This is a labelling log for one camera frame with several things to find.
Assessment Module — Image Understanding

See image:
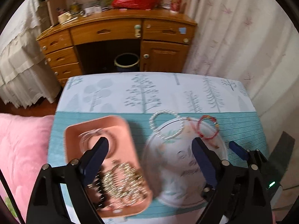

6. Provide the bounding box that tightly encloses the gold chain bracelet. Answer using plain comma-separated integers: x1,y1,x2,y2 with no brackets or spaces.
100,159,149,207

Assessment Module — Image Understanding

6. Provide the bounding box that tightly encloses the white pearl bracelet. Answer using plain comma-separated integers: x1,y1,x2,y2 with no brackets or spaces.
148,110,185,141

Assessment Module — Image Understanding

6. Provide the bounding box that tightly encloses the teal placemat with print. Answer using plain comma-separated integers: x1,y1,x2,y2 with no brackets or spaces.
47,111,269,219

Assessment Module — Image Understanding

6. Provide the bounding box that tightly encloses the cream mug on desk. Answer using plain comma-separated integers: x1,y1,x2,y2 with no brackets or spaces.
58,12,72,24

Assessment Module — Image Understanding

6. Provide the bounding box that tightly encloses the pink twisted bangle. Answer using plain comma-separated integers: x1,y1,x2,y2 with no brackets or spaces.
78,128,117,158

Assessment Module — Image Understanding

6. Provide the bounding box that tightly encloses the pink rectangular jewelry tray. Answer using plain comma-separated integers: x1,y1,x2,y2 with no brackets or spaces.
64,115,152,218

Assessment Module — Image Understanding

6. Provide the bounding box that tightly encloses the black bead bracelet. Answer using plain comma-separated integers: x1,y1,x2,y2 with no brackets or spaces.
87,170,108,209

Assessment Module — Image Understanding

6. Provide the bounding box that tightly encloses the dark waste bin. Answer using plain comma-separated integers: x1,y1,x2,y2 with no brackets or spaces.
114,53,140,72

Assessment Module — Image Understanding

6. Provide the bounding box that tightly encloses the white curtain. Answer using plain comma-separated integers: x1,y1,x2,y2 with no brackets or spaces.
182,0,299,215

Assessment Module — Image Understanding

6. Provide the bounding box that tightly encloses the lace covered furniture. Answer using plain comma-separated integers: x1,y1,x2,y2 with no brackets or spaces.
1,0,61,108

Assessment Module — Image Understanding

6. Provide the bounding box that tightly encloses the wooden desk with drawers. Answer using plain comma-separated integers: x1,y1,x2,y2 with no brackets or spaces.
37,9,197,85

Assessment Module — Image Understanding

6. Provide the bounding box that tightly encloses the red white paper cup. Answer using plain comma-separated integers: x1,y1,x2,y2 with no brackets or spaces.
170,0,182,14

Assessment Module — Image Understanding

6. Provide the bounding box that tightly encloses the tree print tablecloth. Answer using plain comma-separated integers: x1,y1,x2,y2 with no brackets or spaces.
47,72,269,224

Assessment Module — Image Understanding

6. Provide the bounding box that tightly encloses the pink blanket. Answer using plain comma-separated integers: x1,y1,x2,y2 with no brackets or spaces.
1,113,54,218

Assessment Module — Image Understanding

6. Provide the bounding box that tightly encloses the red cord bracelet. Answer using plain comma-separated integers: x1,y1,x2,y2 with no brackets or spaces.
186,114,221,149

